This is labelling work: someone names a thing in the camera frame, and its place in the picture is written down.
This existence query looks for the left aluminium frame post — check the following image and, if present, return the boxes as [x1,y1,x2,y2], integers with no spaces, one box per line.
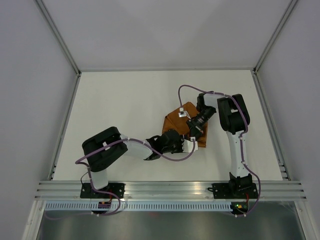
[33,0,82,76]

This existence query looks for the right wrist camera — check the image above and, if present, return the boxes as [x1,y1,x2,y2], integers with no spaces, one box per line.
[178,107,188,118]

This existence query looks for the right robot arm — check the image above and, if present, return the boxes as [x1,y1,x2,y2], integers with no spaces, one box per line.
[186,92,259,200]

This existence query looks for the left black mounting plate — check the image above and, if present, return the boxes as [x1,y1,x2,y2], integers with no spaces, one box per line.
[80,183,125,199]

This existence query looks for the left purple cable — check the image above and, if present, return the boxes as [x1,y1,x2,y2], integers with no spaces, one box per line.
[44,139,197,221]

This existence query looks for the aluminium frame post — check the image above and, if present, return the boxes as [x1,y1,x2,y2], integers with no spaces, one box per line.
[33,0,82,76]
[252,0,299,75]

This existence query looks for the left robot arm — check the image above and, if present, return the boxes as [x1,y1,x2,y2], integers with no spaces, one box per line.
[81,126,186,198]

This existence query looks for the slotted cable duct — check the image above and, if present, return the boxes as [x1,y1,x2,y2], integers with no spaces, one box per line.
[45,201,232,212]

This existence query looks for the aluminium front rail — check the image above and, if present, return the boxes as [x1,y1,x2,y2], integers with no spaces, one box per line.
[34,180,307,201]

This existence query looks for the black mounting plate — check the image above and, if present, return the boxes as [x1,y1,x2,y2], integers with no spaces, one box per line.
[206,183,258,200]
[80,183,125,199]

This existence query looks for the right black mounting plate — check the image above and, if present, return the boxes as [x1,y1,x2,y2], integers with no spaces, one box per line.
[206,183,258,200]

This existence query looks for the right aluminium frame post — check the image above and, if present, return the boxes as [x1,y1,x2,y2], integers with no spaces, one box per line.
[252,0,299,75]

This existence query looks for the purple cable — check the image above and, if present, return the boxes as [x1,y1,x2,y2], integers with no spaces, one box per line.
[44,139,197,221]
[177,84,261,218]

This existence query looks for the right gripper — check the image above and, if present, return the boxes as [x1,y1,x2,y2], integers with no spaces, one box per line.
[186,105,216,140]

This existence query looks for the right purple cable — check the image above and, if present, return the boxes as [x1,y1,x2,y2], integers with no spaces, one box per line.
[177,84,261,218]

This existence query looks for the brown cloth napkin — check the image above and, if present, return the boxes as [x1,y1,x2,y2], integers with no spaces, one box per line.
[162,101,208,148]

